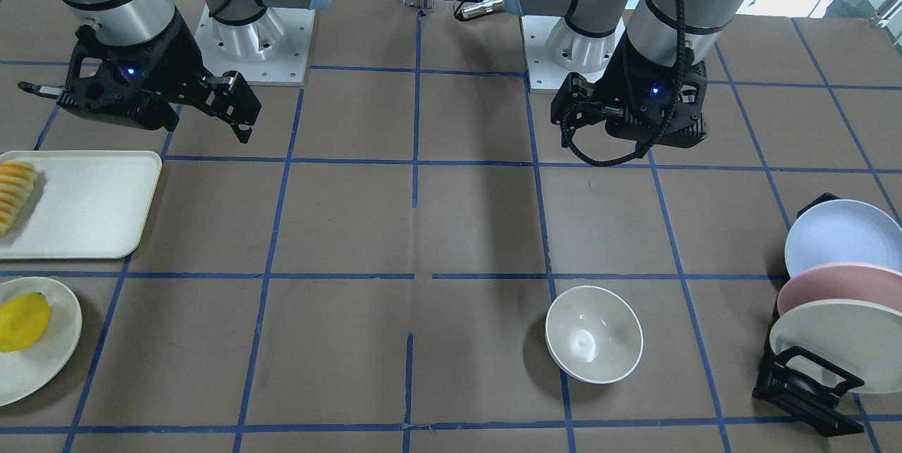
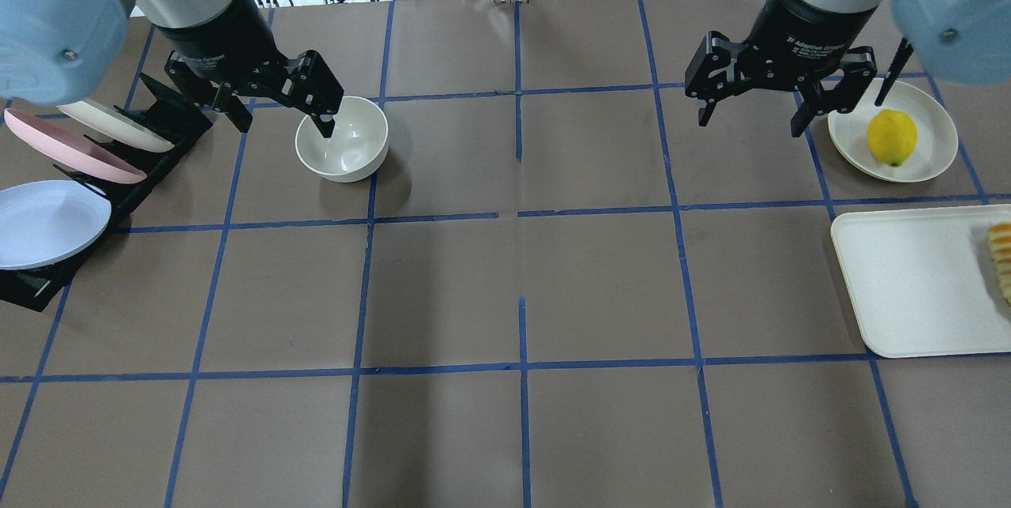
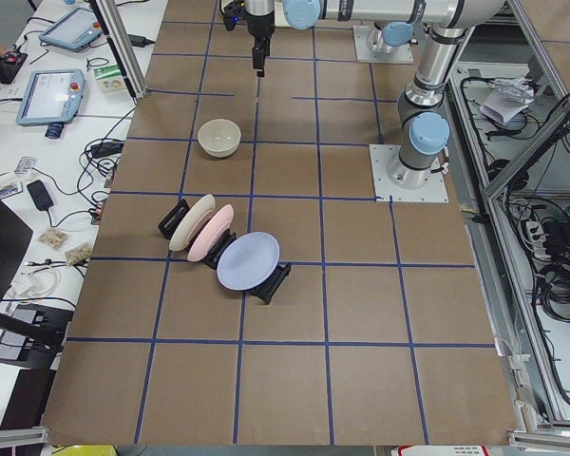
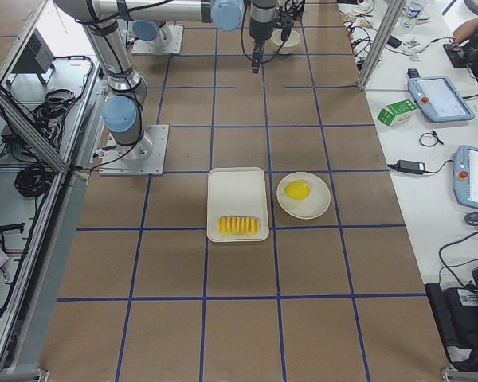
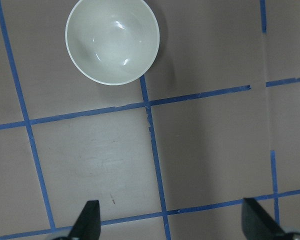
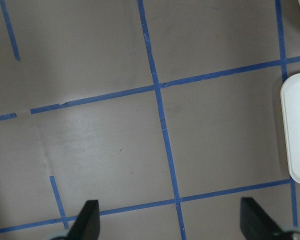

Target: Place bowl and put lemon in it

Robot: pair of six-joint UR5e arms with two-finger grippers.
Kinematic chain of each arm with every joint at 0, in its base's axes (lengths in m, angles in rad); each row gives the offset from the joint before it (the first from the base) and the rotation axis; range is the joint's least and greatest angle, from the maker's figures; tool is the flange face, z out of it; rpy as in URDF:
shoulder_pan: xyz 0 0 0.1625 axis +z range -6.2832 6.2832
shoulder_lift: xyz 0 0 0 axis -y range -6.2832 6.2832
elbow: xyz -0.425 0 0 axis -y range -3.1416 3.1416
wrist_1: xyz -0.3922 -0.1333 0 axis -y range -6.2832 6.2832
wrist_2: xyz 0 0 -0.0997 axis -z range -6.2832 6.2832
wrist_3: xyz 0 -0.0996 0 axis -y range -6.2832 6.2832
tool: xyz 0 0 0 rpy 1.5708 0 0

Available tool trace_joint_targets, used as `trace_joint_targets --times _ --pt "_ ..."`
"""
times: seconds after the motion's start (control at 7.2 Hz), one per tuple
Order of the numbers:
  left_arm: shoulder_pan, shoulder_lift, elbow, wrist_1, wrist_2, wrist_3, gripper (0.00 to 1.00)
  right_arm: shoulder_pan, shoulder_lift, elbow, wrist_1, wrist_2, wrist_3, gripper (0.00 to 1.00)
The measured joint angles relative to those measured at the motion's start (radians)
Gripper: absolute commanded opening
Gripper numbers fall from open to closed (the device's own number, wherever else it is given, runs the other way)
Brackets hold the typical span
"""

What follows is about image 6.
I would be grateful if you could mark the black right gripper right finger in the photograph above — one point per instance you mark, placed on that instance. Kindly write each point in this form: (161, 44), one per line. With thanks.
(256, 224)

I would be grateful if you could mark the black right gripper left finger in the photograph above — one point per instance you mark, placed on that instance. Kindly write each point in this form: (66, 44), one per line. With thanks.
(87, 224)

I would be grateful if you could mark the white rectangular tray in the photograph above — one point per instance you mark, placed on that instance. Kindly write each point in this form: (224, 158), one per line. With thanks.
(290, 104)

